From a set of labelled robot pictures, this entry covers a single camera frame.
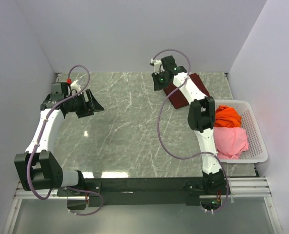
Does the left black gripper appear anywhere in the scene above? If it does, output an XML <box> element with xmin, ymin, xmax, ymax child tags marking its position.
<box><xmin>65</xmin><ymin>89</ymin><xmax>103</xmax><ymax>118</ymax></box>

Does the dark red t shirt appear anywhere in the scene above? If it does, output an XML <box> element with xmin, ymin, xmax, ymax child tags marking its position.
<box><xmin>163</xmin><ymin>73</ymin><xmax>210</xmax><ymax>109</ymax></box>

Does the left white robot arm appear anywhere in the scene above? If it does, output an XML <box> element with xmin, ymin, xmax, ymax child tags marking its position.
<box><xmin>14</xmin><ymin>82</ymin><xmax>104</xmax><ymax>196</ymax></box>

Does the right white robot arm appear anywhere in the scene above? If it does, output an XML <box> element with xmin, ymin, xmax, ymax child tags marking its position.
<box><xmin>150</xmin><ymin>56</ymin><xmax>226</xmax><ymax>195</ymax></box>

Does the orange t shirt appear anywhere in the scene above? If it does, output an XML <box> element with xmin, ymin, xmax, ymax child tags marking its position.
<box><xmin>214</xmin><ymin>105</ymin><xmax>242</xmax><ymax>128</ymax></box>

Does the black base beam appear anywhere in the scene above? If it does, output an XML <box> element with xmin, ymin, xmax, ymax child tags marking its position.
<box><xmin>57</xmin><ymin>177</ymin><xmax>230</xmax><ymax>207</ymax></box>

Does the pink t shirt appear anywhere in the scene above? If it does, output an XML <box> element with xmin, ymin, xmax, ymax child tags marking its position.
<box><xmin>213</xmin><ymin>127</ymin><xmax>249</xmax><ymax>160</ymax></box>

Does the white plastic basket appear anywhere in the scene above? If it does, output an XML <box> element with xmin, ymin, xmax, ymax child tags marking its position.
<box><xmin>215</xmin><ymin>99</ymin><xmax>268</xmax><ymax>163</ymax></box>

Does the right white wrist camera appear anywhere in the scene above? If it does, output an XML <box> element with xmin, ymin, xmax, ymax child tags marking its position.
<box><xmin>150</xmin><ymin>58</ymin><xmax>163</xmax><ymax>74</ymax></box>

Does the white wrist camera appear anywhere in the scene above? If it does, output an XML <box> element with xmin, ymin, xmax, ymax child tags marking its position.
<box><xmin>150</xmin><ymin>58</ymin><xmax>163</xmax><ymax>74</ymax></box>
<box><xmin>70</xmin><ymin>79</ymin><xmax>82</xmax><ymax>94</ymax></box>

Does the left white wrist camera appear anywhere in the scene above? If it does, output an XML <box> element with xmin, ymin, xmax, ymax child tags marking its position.
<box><xmin>70</xmin><ymin>79</ymin><xmax>82</xmax><ymax>94</ymax></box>

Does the aluminium rail frame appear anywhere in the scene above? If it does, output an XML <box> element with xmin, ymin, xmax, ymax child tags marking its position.
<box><xmin>14</xmin><ymin>177</ymin><xmax>272</xmax><ymax>200</ymax></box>

